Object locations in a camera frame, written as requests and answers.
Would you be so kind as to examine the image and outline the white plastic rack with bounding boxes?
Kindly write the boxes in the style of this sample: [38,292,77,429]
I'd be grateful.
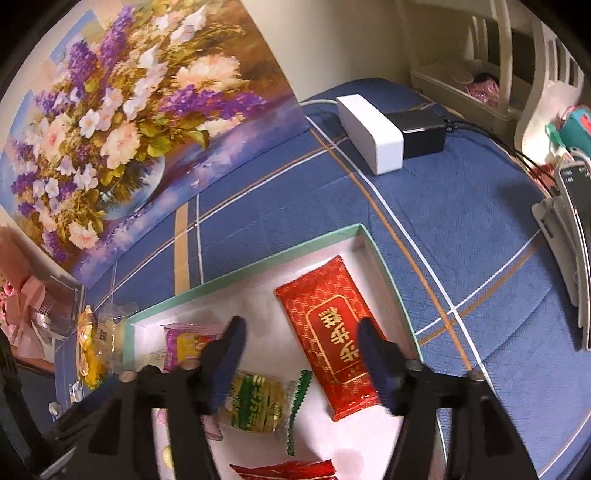
[409,0,541,123]

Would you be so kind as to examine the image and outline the black cable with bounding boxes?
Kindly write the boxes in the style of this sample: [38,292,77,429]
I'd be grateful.
[443,117,561,195]

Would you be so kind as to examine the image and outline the pink purple snack packet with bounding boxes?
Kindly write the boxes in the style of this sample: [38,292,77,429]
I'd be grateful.
[161,323,227,374]

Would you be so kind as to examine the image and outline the teal toy clutter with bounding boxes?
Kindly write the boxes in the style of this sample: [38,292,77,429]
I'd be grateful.
[547,105,591,160]

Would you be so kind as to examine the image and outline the yellow snack bag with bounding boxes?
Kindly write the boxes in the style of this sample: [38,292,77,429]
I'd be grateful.
[76,309,109,391]

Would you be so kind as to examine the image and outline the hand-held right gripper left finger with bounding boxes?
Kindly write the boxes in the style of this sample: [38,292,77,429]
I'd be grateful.
[60,315,247,480]

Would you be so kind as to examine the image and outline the pink flower bouquet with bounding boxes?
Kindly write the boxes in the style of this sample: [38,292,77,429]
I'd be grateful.
[0,226,86,361]

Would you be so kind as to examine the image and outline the floral painting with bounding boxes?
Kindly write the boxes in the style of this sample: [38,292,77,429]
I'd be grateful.
[0,0,308,287]

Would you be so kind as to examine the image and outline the teal shallow box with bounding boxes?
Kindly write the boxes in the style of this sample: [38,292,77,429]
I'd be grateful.
[122,224,448,480]

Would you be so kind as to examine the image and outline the red patterned snack packet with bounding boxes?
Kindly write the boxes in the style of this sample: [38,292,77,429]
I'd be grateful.
[274,255,402,423]

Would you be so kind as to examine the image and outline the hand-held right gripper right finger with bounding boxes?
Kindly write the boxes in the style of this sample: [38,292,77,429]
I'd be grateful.
[358,318,539,480]

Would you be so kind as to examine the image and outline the black power adapter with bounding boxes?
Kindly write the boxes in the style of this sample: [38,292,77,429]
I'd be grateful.
[385,108,448,160]

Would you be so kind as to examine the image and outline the red orange snack packet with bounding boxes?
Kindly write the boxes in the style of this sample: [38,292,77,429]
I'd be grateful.
[229,459,338,480]

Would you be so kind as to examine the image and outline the white rectangular device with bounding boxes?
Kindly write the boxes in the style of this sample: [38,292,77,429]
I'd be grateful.
[335,93,406,176]

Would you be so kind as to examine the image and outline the green yellow cracker packet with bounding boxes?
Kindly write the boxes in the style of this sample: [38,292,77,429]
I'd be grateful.
[217,369,315,457]

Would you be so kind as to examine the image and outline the white lattice chair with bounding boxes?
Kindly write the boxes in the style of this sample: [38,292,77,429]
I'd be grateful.
[515,18,591,167]

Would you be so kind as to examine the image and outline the clear packet round pastry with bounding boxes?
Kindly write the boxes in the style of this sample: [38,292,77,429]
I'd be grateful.
[95,302,139,374]

